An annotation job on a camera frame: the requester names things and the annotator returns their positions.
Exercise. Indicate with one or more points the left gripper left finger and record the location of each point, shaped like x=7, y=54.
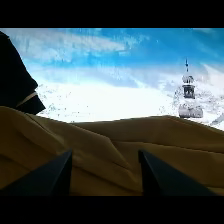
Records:
x=53, y=176

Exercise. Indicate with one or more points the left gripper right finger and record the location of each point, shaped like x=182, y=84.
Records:
x=160, y=178

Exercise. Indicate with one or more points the mustard yellow garment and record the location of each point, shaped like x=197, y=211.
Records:
x=106, y=146

